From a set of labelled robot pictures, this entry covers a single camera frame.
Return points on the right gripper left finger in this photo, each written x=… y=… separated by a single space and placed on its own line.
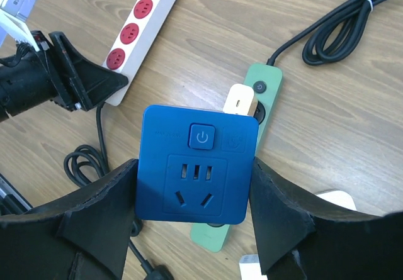
x=83 y=235

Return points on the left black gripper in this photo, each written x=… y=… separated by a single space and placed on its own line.
x=71 y=80

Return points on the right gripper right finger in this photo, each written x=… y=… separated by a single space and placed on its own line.
x=301 y=236

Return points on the white red power strip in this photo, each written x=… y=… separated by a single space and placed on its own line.
x=137 y=36

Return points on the blue socket adapter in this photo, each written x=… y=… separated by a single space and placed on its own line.
x=195 y=165

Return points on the white rounded charger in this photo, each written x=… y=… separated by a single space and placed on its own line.
x=241 y=100

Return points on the white square charger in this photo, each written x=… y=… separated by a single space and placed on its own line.
x=250 y=268

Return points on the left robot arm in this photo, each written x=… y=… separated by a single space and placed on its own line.
x=21 y=86

